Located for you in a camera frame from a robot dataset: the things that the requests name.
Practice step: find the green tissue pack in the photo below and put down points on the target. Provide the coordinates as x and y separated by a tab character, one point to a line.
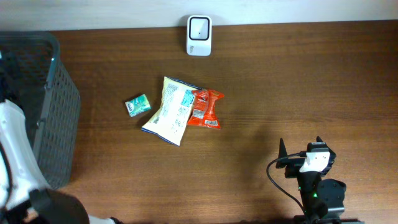
137	105

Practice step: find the white barcode scanner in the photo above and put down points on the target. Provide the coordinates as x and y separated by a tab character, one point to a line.
199	35

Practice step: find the red snack packet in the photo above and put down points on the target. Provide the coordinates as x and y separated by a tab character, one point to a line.
204	113

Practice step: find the cream snack bag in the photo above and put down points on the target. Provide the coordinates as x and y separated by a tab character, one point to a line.
170	121

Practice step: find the grey plastic mesh basket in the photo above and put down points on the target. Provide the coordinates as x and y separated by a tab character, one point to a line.
34	77

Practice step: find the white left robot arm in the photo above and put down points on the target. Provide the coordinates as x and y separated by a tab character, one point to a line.
26	196

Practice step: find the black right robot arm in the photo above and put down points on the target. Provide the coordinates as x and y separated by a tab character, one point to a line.
321	199

